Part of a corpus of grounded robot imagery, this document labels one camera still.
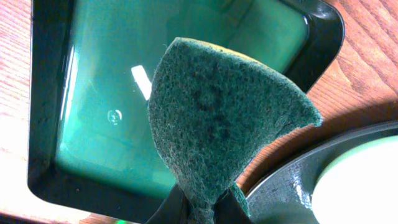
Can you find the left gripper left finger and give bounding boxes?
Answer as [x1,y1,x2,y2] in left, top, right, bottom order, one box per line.
[146,184,190,224]

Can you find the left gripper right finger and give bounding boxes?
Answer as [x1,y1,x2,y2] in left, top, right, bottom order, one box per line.
[213,189,252,224]

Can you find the green scouring sponge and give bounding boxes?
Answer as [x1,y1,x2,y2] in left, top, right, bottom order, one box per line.
[148,37,323,223]

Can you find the round black serving tray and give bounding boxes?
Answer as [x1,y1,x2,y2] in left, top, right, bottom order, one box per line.
[247,121,397,223]

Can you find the black rectangular water tray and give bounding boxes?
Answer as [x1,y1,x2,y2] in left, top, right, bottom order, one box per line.
[28,0,345,223]

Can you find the mint plate lower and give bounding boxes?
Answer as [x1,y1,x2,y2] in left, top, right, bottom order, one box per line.
[312,136,397,224]

